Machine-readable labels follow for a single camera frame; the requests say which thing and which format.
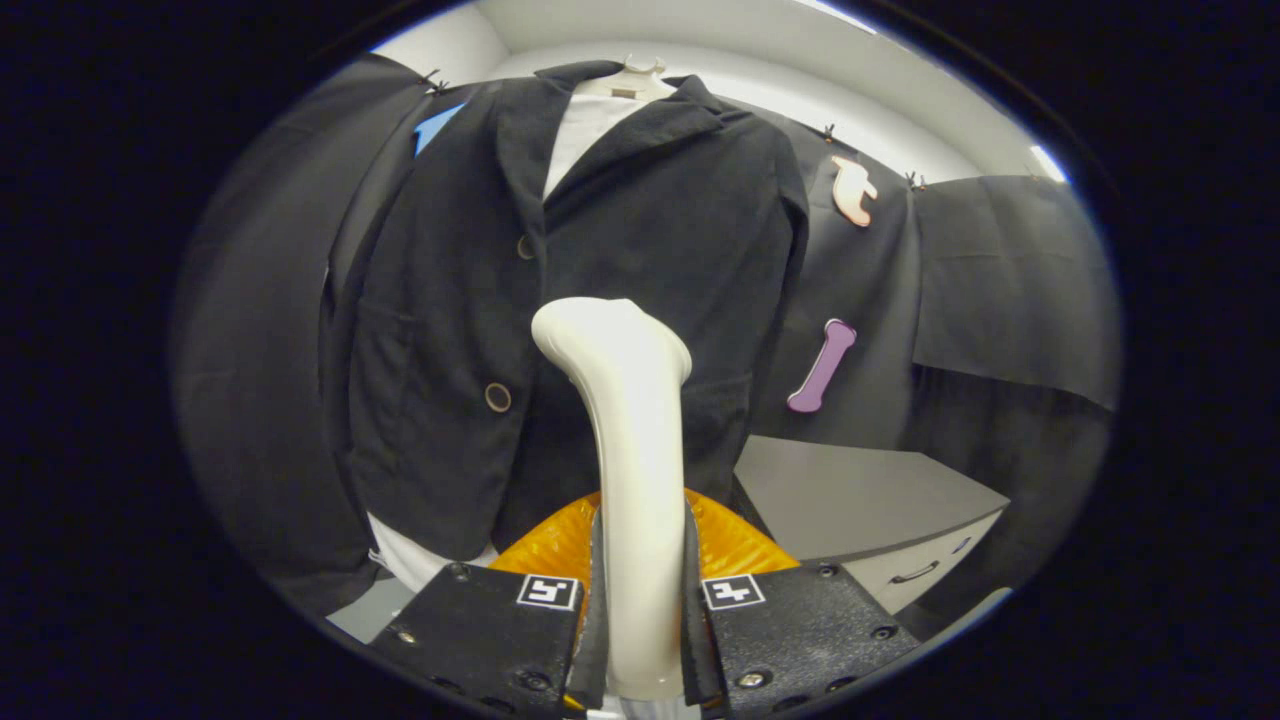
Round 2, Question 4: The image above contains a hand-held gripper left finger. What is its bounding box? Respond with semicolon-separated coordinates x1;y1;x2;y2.
368;490;611;716

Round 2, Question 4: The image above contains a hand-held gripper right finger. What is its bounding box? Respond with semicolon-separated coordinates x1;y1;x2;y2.
682;487;921;716

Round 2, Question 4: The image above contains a white garment steamer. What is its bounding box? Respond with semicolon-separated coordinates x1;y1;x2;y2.
531;297;693;720

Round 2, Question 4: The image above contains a black suit jacket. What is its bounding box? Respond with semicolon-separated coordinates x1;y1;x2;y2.
320;60;811;563

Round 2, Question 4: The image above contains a white clothes hanger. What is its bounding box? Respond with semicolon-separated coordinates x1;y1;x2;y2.
575;55;679;101

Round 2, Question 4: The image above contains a grey cabinet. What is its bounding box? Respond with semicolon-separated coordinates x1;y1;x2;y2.
733;435;1011;616

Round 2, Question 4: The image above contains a black backdrop cloth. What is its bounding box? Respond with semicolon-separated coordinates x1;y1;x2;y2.
170;50;1123;641

